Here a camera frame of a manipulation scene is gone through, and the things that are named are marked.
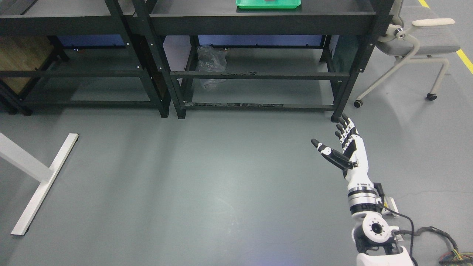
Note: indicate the black metal shelf left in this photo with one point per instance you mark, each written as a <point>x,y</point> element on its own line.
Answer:
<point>76,53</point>

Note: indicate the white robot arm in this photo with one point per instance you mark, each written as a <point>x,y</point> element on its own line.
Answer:
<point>374,239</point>

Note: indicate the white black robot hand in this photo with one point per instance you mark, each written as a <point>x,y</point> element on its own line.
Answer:
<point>353,160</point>

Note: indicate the clear plastic bag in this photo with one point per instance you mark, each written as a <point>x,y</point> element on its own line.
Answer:
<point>211,59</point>

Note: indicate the black metal shelf right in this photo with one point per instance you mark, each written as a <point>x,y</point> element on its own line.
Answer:
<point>344,31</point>

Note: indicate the grey office chair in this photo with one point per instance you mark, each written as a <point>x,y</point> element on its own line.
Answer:
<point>415,35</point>

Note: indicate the green plastic tray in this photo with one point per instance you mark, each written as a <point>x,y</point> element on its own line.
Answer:
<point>267,4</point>

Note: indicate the black metal shelf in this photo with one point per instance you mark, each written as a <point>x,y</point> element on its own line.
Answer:
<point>76,53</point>
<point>344,31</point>

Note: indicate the white table leg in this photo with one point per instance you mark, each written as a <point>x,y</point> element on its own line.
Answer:
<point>46,175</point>

